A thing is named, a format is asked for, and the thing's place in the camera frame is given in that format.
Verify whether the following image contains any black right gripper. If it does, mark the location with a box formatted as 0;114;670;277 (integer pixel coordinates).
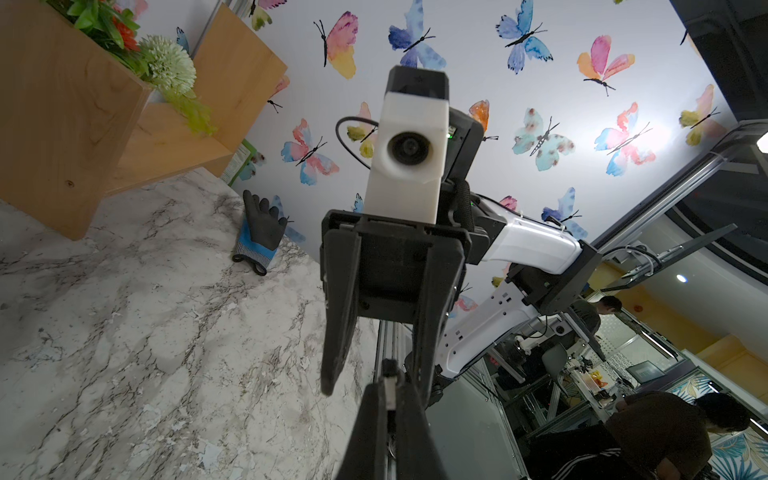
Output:
320;210;489;407

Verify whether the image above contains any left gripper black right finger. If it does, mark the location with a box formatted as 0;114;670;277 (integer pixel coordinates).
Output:
392;381;448;480

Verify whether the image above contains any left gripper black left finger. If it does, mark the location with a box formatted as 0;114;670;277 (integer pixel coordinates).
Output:
336;381;389;480

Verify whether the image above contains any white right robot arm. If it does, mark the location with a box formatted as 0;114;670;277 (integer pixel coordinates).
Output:
320;93;601;402

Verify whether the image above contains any black and blue work glove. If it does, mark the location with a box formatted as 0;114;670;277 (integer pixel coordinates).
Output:
232;190;289;276

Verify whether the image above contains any green and white leaflet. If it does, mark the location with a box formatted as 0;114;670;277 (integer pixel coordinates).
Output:
220;140;265;186

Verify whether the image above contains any person in dark jacket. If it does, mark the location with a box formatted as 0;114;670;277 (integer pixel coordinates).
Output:
525;391;750;479

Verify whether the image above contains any green artificial plant with flowers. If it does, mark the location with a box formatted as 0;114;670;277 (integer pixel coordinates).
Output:
49;0;217;136

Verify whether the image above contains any wooden desktop shelf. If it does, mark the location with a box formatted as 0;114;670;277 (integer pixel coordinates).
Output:
1;1;286;240

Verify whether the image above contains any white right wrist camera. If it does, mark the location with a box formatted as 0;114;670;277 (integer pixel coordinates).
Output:
363;65;449;224

